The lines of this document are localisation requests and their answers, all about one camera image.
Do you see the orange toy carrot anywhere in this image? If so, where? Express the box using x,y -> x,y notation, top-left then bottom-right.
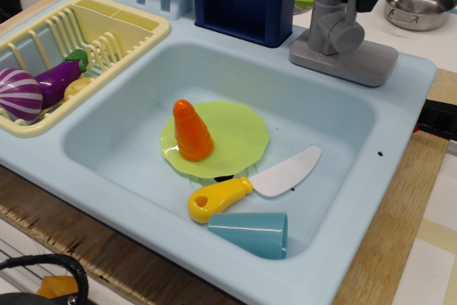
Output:
173,99 -> 214,161

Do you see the yellow dish drying rack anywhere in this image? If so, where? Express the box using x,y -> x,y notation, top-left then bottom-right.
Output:
1,0 -> 171,137

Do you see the yellow handled toy knife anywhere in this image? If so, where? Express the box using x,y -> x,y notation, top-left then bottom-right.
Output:
187,146 -> 322,224

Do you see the teal plastic cup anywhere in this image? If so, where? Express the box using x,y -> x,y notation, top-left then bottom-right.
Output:
208,212 -> 288,260

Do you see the purple toy eggplant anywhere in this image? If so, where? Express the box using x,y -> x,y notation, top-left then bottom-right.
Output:
35,49 -> 89,109

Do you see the grey toy faucet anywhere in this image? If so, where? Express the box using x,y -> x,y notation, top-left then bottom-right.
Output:
289,0 -> 398,87

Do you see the grey faucet lever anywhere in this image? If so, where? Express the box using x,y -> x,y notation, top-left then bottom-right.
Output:
328,0 -> 365,54

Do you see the purple white striped onion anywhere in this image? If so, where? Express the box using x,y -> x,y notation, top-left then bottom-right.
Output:
1,68 -> 43,123

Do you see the light green plate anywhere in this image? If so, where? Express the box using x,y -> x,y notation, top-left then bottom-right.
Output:
161,100 -> 270,179

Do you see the orange scrap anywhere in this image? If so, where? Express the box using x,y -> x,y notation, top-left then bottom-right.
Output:
36,276 -> 79,299

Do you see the black clamp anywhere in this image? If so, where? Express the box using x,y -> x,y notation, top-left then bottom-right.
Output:
413,99 -> 457,141

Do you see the stainless steel pot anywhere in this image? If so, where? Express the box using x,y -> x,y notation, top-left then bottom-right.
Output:
384,0 -> 456,31

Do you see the light blue toy sink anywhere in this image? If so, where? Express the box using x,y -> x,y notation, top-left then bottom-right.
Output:
1,14 -> 436,304

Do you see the black cable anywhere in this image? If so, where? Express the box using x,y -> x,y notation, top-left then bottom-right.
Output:
0,254 -> 89,305

